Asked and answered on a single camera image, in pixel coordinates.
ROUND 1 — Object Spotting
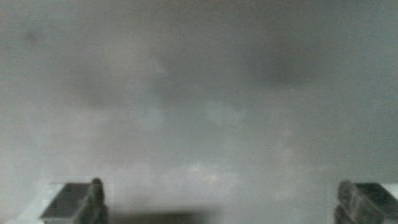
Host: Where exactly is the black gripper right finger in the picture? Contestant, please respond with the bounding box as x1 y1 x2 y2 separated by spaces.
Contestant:
334 180 398 224

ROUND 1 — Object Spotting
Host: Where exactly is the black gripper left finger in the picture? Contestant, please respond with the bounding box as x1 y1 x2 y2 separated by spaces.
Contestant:
39 178 108 224

